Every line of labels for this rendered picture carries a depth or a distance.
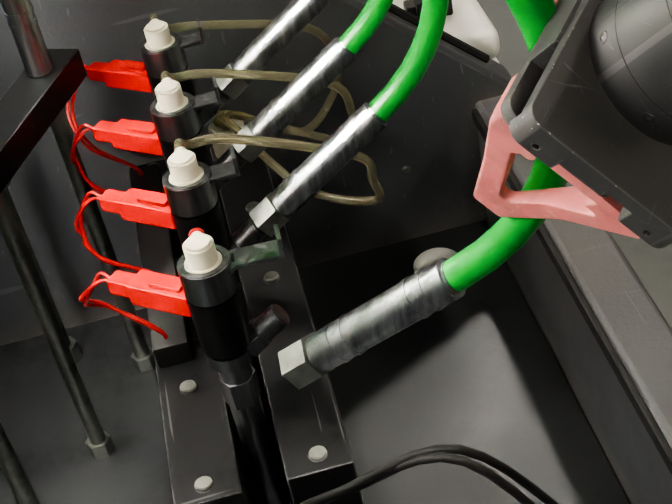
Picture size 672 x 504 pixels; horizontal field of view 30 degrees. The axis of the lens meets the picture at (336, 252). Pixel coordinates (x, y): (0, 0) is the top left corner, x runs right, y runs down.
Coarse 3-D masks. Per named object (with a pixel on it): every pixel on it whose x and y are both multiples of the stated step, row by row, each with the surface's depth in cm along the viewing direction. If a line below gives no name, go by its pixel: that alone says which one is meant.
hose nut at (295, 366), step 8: (296, 344) 55; (304, 344) 55; (280, 352) 56; (288, 352) 55; (296, 352) 55; (304, 352) 55; (280, 360) 56; (288, 360) 55; (296, 360) 55; (304, 360) 55; (280, 368) 56; (288, 368) 55; (296, 368) 55; (304, 368) 55; (312, 368) 55; (288, 376) 55; (296, 376) 55; (304, 376) 55; (312, 376) 55; (320, 376) 55; (296, 384) 56; (304, 384) 56
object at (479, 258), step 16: (512, 0) 42; (528, 0) 42; (544, 0) 42; (528, 16) 42; (544, 16) 42; (528, 32) 42; (528, 48) 43; (528, 176) 47; (544, 176) 46; (560, 176) 46; (496, 224) 49; (512, 224) 48; (528, 224) 48; (480, 240) 49; (496, 240) 49; (512, 240) 48; (464, 256) 50; (480, 256) 49; (496, 256) 49; (448, 272) 50; (464, 272) 50; (480, 272) 50; (464, 288) 51
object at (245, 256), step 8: (272, 240) 65; (240, 248) 65; (248, 248) 64; (256, 248) 64; (264, 248) 64; (272, 248) 64; (232, 256) 64; (240, 256) 64; (248, 256) 64; (256, 256) 64; (264, 256) 64; (272, 256) 64; (280, 256) 64; (232, 264) 64; (240, 264) 64; (248, 264) 64; (232, 272) 63
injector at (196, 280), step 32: (224, 256) 64; (192, 288) 63; (224, 288) 64; (224, 320) 65; (256, 320) 67; (288, 320) 67; (224, 352) 66; (256, 352) 67; (224, 384) 69; (256, 384) 69; (256, 416) 70; (256, 448) 71; (256, 480) 73
